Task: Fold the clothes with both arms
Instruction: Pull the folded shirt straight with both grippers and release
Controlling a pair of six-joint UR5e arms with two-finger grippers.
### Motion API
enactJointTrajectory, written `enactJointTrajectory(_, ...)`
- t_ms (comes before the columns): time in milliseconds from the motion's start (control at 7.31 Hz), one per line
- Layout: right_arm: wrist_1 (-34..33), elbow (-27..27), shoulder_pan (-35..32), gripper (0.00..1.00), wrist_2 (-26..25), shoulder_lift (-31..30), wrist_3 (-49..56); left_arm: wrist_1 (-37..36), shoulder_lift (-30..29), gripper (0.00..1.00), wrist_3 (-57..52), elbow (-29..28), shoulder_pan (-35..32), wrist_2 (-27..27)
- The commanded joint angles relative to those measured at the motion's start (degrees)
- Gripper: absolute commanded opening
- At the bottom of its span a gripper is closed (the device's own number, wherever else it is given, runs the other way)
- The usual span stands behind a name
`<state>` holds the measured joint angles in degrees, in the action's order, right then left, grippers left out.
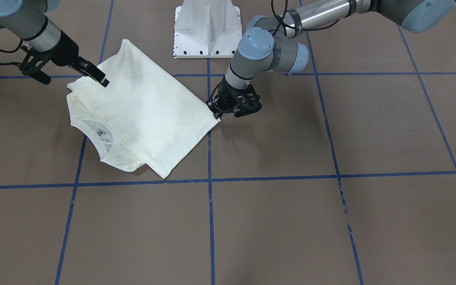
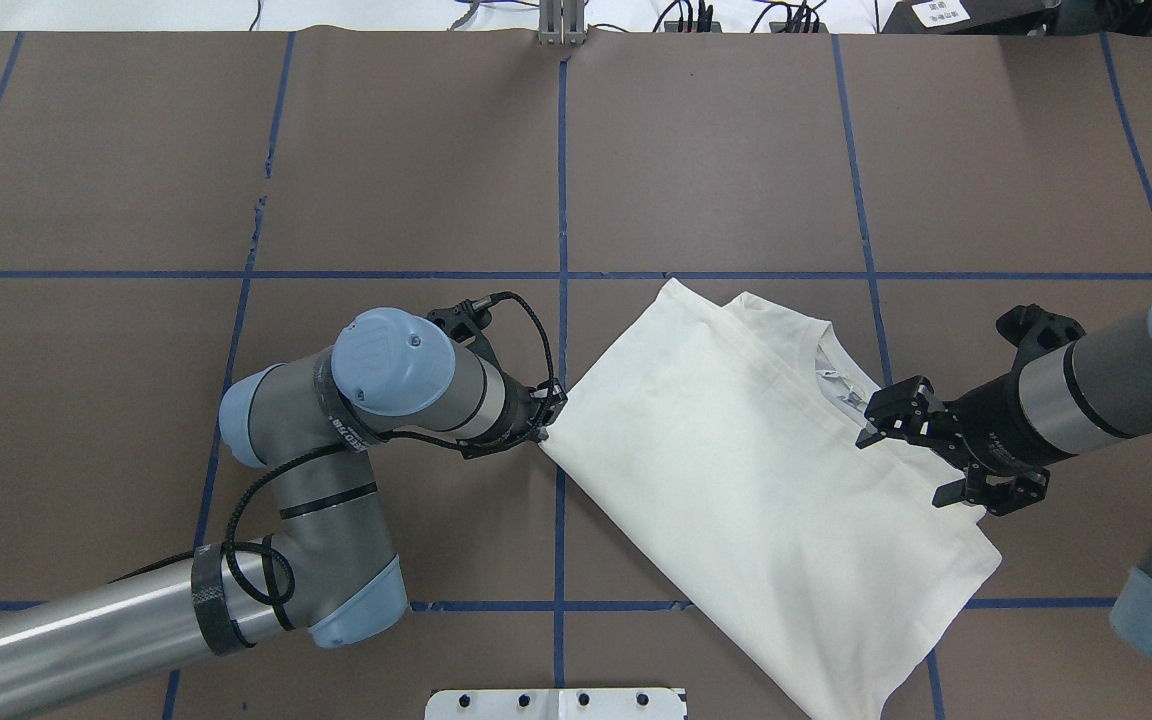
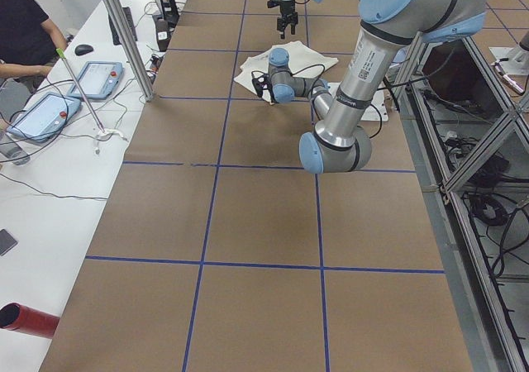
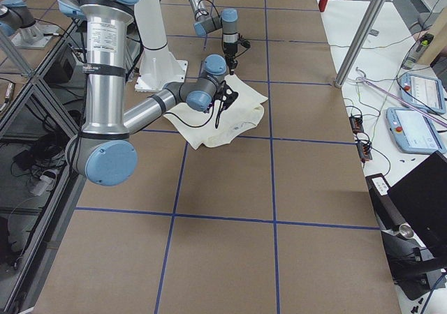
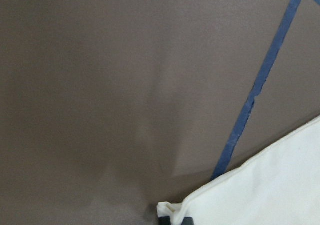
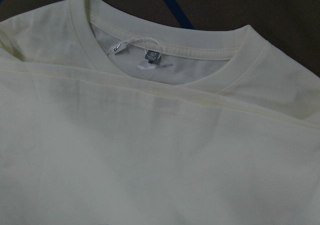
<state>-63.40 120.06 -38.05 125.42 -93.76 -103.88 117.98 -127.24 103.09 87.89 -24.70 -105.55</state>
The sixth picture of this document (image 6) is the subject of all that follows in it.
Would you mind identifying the cream long sleeve shirt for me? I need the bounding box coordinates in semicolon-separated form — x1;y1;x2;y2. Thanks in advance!
0;0;320;225

